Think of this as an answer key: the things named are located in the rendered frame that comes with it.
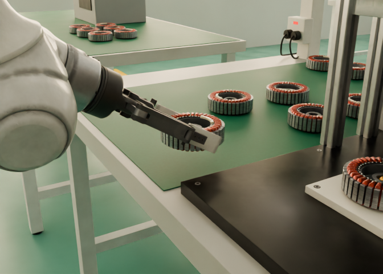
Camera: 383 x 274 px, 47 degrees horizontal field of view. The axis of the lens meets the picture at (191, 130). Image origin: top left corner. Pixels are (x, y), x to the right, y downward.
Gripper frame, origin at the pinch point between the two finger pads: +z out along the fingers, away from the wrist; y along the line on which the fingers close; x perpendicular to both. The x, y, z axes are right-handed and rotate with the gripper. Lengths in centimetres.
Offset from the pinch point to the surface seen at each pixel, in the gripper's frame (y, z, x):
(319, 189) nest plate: -22.2, 9.5, -1.4
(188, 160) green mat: 2.1, 4.0, 5.5
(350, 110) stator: 3.5, 41.1, -18.6
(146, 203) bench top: -3.2, -4.1, 13.8
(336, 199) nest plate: -25.6, 9.4, -1.3
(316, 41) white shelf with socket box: 57, 75, -44
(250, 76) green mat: 48, 46, -19
